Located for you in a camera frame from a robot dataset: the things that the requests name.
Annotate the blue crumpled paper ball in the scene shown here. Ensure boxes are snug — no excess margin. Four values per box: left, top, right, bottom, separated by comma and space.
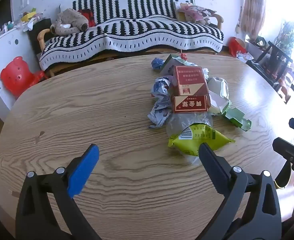
151, 58, 164, 70

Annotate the pink printed cushion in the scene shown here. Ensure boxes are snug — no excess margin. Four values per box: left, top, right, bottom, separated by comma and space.
176, 2, 217, 25

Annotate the brown plush toy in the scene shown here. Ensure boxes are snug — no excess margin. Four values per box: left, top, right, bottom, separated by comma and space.
50, 8, 89, 35

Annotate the black wooden chair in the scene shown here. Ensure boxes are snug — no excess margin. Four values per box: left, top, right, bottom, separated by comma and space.
245, 41, 293, 92

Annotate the dark cloth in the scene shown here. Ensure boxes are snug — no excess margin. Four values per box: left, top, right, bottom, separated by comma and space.
27, 19, 53, 55

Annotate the checked curtain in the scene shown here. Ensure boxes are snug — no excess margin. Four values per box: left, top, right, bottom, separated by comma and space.
242, 0, 267, 39

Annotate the white cabinet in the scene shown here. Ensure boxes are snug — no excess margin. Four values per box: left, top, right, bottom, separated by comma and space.
0, 22, 41, 115

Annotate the yellow toy box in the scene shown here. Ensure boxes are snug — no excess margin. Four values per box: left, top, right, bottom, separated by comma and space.
21, 11, 38, 22

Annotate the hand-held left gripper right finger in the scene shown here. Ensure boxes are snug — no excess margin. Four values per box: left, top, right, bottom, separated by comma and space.
198, 142, 282, 240

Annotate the black bin with gold rim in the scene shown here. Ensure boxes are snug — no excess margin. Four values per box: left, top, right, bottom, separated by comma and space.
274, 162, 292, 189

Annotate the white-green paper wrapper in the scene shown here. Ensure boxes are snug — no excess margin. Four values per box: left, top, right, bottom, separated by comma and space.
207, 77, 231, 115

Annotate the black-white striped blanket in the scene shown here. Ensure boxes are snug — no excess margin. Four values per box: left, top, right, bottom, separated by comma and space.
39, 0, 224, 72

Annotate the clear plastic bag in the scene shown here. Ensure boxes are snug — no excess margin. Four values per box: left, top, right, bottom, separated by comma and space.
166, 111, 214, 166

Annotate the flattened green carton piece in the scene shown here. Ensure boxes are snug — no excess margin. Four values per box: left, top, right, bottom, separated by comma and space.
222, 107, 252, 132

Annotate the green-white carton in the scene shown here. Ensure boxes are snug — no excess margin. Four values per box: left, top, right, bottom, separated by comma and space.
161, 54, 200, 75

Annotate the wooden sofa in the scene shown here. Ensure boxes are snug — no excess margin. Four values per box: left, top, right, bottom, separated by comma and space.
37, 0, 225, 77

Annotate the crumpled blue-white wrapper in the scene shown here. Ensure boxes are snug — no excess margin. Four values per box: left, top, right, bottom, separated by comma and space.
147, 76, 175, 128

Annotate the red bag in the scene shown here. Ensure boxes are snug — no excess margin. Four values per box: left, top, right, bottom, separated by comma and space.
228, 37, 247, 57

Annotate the red cloth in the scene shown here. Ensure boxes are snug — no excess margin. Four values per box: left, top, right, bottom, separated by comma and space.
77, 8, 96, 27

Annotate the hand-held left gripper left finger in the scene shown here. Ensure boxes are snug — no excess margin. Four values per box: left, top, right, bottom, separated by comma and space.
15, 144, 102, 240

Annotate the small red cardboard box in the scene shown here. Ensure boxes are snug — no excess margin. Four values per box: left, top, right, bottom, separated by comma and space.
171, 94, 210, 114

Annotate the dried plant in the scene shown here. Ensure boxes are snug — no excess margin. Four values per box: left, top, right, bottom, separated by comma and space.
273, 21, 294, 55

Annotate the green snack packet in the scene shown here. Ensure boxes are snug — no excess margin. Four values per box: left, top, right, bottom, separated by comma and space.
168, 124, 235, 157

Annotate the red bear-shaped stool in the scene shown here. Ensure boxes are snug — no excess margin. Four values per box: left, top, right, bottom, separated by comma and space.
0, 56, 46, 98

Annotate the large red cardboard box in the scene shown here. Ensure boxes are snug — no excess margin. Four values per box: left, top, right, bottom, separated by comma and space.
171, 65, 209, 97

